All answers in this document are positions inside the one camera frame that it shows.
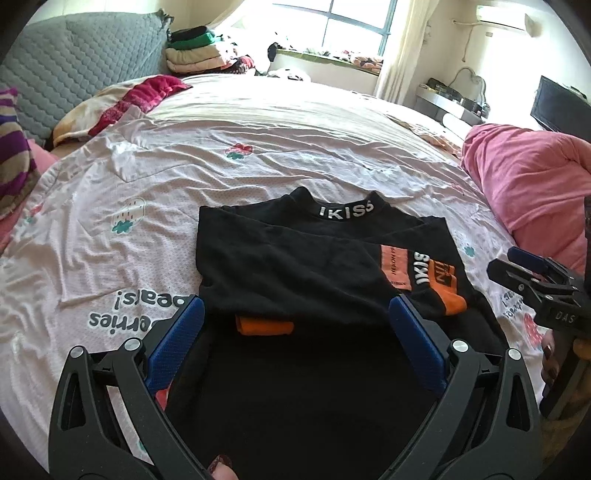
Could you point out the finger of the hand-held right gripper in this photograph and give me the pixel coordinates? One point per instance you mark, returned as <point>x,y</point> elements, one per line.
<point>512,274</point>
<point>524,256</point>

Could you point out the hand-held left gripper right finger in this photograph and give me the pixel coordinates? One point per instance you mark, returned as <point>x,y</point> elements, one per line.
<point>418,344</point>

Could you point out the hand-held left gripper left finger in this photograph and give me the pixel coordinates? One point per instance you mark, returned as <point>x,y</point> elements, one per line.
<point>178,341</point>

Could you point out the black long-sleeved shirt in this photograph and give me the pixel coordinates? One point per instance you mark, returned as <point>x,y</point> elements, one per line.
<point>295,272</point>

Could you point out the clothes on windowsill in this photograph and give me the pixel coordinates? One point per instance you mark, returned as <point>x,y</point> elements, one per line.
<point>360,62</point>

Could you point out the dark patterned clothes pile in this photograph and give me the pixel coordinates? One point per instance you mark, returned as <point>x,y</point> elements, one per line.
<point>241,63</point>

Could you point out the stack of folded clothes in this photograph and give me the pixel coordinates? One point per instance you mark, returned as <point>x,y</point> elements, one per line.
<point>194,53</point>

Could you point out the person's right hand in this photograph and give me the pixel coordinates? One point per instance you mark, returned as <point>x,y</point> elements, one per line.
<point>550,360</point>

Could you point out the person's left hand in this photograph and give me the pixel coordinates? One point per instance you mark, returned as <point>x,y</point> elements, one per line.
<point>222,468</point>

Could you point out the pink duvet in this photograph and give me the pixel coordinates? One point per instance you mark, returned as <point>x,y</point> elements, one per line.
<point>531,184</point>

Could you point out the pink floral cloth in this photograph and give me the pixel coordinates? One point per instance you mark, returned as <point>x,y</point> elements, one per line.
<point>429,136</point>

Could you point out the black monitor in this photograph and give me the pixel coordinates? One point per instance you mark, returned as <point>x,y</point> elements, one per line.
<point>556,106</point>

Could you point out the pink strawberry print bedsheet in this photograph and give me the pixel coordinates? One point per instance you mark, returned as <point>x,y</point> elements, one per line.
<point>184,184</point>

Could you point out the white desk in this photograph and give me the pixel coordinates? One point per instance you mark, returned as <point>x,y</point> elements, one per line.
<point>450,108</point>

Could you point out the white air conditioner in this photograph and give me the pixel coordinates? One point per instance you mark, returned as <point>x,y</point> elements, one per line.
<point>505,18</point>

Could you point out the cream curtain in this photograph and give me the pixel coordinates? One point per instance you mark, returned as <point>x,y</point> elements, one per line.
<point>401,50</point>

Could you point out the purple striped pillow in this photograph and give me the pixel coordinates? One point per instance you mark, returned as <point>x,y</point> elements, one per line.
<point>14,152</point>

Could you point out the red and cream floral quilt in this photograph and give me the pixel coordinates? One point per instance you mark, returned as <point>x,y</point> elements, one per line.
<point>157,87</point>

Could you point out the white and black cloth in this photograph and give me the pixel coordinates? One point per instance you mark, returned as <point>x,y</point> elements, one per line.
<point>291,74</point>

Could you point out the green windowsill mat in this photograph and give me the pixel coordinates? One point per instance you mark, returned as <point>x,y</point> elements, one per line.
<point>309,54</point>

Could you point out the grey quilted headboard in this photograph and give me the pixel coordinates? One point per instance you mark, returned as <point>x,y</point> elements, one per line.
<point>83,60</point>

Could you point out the window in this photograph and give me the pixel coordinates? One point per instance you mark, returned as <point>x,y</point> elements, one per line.
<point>332,23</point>

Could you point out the black and white plush toy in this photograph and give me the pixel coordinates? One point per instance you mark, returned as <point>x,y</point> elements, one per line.
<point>273,48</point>

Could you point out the sheer white curtain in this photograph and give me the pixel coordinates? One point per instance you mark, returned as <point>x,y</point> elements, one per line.
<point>244,23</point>

